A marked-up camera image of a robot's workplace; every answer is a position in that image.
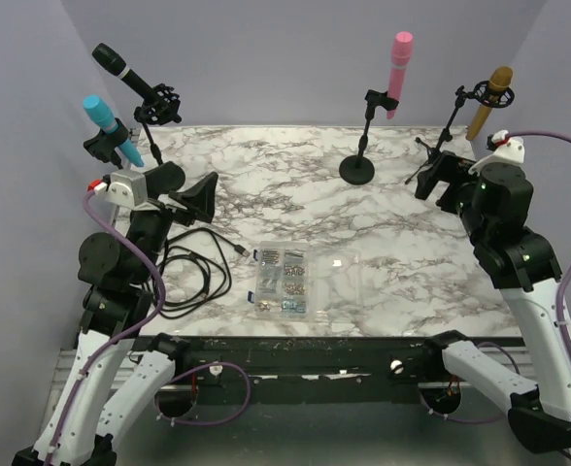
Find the blue microphone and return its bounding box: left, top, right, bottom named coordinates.
left=83, top=94, right=144, bottom=167

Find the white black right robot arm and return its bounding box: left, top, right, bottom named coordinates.
left=416, top=151, right=571, bottom=453

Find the black usb cable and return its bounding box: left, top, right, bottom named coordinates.
left=151, top=227, right=251, bottom=320

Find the black shock-mount round-base stand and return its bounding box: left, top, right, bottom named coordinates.
left=134, top=83, right=182, bottom=166

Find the clear plastic screw box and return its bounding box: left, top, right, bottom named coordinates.
left=247, top=241, right=362, bottom=323

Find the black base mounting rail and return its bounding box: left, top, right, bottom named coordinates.
left=74, top=332, right=527, bottom=407

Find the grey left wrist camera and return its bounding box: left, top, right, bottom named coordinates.
left=87, top=169, right=158, bottom=212

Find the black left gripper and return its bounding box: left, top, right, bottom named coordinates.
left=128, top=161, right=218, bottom=282

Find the black microphone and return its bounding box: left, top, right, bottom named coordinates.
left=91, top=43, right=158, bottom=102

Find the black round-base mic stand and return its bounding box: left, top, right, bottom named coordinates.
left=339, top=89, right=399, bottom=185

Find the gold microphone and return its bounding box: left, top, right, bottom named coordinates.
left=466, top=66, right=515, bottom=141

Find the pink microphone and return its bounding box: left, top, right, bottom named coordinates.
left=387, top=31, right=414, bottom=101

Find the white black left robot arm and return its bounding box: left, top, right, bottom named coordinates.
left=13, top=162, right=218, bottom=465

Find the black tripod shock-mount stand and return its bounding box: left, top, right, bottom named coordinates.
left=404, top=80, right=518, bottom=185

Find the black clip round-base stand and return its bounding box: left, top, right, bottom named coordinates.
left=83, top=122, right=129, bottom=169

